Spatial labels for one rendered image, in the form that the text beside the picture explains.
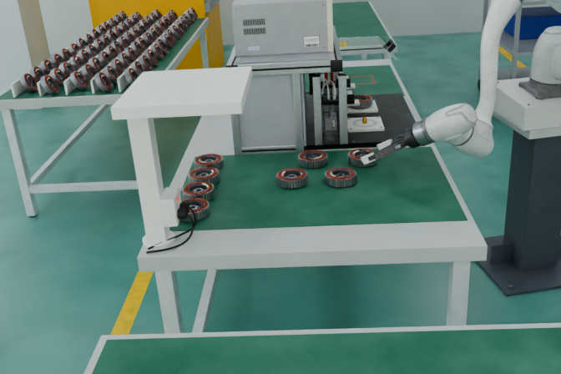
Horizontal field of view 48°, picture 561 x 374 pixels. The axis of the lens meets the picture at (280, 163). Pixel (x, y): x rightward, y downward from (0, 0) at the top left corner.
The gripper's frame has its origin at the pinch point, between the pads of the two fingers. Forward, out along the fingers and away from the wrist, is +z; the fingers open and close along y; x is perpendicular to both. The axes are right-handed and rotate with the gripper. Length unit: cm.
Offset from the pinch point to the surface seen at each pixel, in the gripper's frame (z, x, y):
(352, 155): 5.7, 2.8, -3.9
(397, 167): -6.1, -8.4, 1.1
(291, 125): 26.3, 22.9, -1.8
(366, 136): 11.9, 4.3, 20.4
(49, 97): 175, 96, 8
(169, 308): 37, -8, -85
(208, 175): 39, 22, -42
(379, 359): -39, -28, -96
